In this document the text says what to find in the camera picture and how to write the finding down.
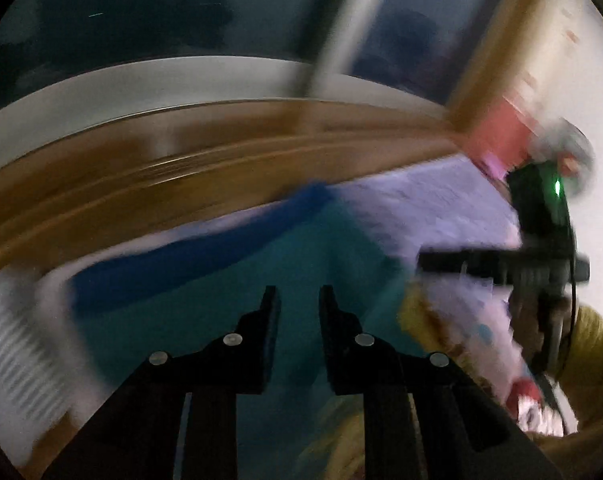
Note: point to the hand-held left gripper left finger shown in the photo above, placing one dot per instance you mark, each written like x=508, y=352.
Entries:
x=271, y=345

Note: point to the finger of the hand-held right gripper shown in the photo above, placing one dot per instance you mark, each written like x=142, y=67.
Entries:
x=461, y=261

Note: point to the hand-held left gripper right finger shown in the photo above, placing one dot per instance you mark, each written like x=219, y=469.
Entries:
x=326, y=345

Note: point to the blue colourful printed cloth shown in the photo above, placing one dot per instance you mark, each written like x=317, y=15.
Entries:
x=301, y=260

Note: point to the red white clothes pile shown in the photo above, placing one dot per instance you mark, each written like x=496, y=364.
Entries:
x=536, y=407

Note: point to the lilac dotted bed sheet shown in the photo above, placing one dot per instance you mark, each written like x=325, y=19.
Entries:
x=441, y=200

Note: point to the red grey electric fan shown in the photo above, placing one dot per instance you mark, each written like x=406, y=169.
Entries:
x=571, y=150

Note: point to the coral red curtain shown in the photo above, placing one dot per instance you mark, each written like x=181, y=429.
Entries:
x=501, y=135

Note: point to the wooden window surround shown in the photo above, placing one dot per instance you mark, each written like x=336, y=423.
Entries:
x=131, y=160

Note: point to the grey striped pillow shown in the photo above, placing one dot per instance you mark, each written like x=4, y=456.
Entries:
x=16, y=360

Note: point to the dark glass window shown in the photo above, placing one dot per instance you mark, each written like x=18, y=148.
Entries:
x=156, y=10

